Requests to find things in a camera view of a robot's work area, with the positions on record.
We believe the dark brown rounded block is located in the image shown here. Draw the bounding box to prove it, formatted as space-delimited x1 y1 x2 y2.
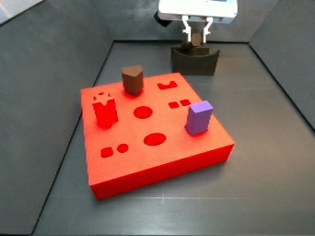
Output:
120 65 144 96

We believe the purple rectangular block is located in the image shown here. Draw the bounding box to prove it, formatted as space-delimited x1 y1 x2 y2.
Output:
184 100 212 135

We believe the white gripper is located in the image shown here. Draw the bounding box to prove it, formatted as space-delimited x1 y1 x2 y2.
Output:
158 0 238 43

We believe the brown hexagon rod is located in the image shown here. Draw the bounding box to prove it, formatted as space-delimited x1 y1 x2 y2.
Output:
182 33 203 51

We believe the red star-shaped block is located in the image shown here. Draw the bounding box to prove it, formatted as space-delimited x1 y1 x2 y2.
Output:
92 92 119 129

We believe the black curved holder stand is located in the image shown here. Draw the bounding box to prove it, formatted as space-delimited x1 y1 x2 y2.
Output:
171 47 220 76

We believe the red shape sorter board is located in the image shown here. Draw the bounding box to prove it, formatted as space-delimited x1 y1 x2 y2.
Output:
81 73 234 200

